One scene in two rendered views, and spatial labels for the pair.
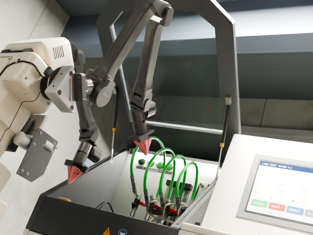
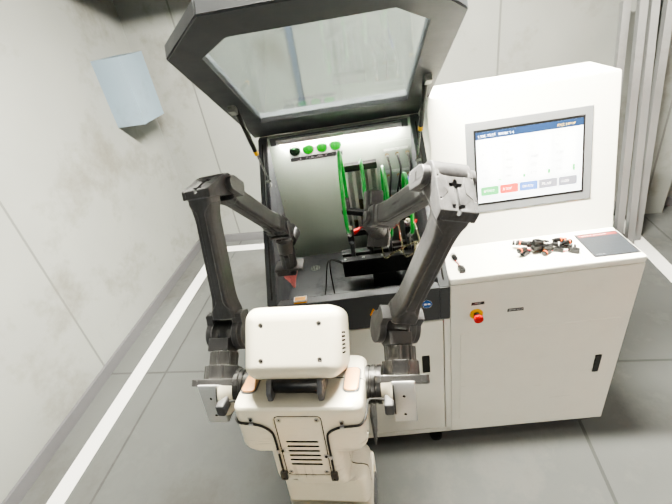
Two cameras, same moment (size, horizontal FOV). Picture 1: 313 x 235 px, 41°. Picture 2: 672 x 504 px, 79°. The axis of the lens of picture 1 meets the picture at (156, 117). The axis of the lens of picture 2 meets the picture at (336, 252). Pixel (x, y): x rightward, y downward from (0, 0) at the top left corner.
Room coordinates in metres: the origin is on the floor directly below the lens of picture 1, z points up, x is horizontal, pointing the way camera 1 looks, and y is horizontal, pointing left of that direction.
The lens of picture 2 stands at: (0.66, 0.63, 1.92)
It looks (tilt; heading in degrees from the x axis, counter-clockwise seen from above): 31 degrees down; 336
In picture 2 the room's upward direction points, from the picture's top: 10 degrees counter-clockwise
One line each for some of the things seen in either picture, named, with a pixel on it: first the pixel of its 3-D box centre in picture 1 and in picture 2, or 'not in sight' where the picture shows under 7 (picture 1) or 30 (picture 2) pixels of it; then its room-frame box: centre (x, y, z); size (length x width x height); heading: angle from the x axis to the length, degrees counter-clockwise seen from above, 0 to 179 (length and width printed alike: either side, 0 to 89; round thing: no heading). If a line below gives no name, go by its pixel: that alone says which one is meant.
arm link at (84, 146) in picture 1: (85, 148); (285, 244); (1.89, 0.27, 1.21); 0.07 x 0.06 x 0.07; 140
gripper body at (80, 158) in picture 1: (79, 160); (288, 260); (1.89, 0.27, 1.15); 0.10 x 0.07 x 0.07; 60
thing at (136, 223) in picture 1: (98, 230); (359, 309); (1.79, 0.07, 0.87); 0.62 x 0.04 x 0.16; 61
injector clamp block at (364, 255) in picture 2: not in sight; (383, 265); (1.94, -0.15, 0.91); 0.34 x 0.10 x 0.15; 61
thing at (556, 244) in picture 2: not in sight; (545, 244); (1.51, -0.62, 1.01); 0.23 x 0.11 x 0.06; 61
